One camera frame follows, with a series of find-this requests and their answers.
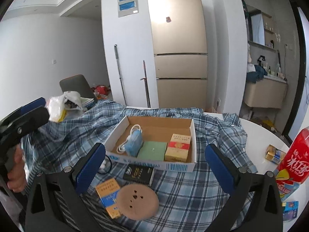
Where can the beige bathroom vanity cabinet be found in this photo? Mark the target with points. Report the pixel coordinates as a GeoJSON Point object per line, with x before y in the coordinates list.
{"type": "Point", "coordinates": [266, 93]}

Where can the orange blue cigarette pack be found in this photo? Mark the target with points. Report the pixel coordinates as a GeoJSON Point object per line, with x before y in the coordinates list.
{"type": "Point", "coordinates": [107, 192]}

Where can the wall electrical panel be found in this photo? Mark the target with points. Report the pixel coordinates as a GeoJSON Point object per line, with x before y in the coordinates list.
{"type": "Point", "coordinates": [127, 7]}

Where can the grey mop handle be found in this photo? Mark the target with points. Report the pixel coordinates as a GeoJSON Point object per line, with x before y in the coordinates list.
{"type": "Point", "coordinates": [119, 73]}

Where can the open cardboard tray box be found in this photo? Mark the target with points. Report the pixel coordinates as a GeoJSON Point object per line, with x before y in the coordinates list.
{"type": "Point", "coordinates": [154, 129]}

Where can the grey chair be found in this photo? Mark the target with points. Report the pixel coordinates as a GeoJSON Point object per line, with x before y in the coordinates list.
{"type": "Point", "coordinates": [79, 84]}

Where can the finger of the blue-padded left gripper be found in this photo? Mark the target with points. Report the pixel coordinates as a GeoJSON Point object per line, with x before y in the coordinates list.
{"type": "Point", "coordinates": [33, 105]}

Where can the green snap pouch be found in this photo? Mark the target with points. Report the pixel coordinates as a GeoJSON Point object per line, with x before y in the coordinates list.
{"type": "Point", "coordinates": [152, 150]}

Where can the gold blue small box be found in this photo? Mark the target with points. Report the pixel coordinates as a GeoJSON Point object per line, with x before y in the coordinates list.
{"type": "Point", "coordinates": [274, 155]}

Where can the dark broom handle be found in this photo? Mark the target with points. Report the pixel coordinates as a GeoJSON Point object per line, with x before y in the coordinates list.
{"type": "Point", "coordinates": [146, 85]}

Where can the black Face tissue pack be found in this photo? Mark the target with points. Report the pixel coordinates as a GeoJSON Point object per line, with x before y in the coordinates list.
{"type": "Point", "coordinates": [139, 174]}

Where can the striped grey cloth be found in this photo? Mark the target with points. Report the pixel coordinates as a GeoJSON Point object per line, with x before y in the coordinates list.
{"type": "Point", "coordinates": [60, 207]}

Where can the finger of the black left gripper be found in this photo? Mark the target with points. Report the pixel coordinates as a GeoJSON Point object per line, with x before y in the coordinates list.
{"type": "Point", "coordinates": [32, 120]}

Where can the blue tissue pack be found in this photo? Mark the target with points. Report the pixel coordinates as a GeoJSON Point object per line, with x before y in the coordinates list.
{"type": "Point", "coordinates": [134, 143]}

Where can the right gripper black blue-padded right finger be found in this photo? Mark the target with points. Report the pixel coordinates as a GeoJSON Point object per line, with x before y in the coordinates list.
{"type": "Point", "coordinates": [265, 212]}

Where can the red gold cigarette pack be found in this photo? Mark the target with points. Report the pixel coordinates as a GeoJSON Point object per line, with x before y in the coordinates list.
{"type": "Point", "coordinates": [178, 148]}

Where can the dark blue small box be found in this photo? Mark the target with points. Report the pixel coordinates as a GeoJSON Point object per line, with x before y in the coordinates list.
{"type": "Point", "coordinates": [290, 210]}

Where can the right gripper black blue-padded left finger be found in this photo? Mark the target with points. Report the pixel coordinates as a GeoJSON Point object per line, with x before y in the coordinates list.
{"type": "Point", "coordinates": [75, 180]}

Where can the white plastic bag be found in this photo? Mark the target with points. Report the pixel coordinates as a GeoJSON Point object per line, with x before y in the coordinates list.
{"type": "Point", "coordinates": [59, 106]}

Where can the blue plaid shirt cloth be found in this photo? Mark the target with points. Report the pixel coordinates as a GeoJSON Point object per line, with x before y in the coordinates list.
{"type": "Point", "coordinates": [187, 201]}

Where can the dark teal clothing pile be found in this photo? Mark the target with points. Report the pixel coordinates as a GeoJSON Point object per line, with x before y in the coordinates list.
{"type": "Point", "coordinates": [255, 73]}

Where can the beige three-door refrigerator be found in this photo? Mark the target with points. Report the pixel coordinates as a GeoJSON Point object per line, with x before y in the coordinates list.
{"type": "Point", "coordinates": [180, 52]}

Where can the person's left hand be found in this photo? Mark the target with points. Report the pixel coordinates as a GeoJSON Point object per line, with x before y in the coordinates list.
{"type": "Point", "coordinates": [17, 177]}

